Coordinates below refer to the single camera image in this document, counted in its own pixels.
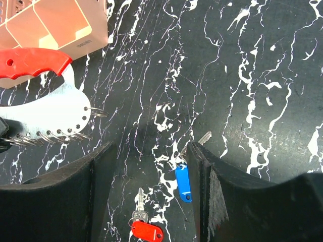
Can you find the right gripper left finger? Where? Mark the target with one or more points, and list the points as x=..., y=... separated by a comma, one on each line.
x=67, y=204

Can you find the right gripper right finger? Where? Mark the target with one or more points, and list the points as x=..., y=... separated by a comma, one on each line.
x=231, y=205

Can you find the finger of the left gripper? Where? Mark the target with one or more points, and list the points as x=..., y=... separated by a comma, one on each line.
x=5, y=145

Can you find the key with blue tag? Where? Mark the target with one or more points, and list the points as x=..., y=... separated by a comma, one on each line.
x=182, y=177

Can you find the key with red tag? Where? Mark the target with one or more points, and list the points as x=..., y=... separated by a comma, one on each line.
x=139, y=224

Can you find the pink desk organizer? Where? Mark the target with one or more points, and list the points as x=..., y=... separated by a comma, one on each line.
x=76, y=28

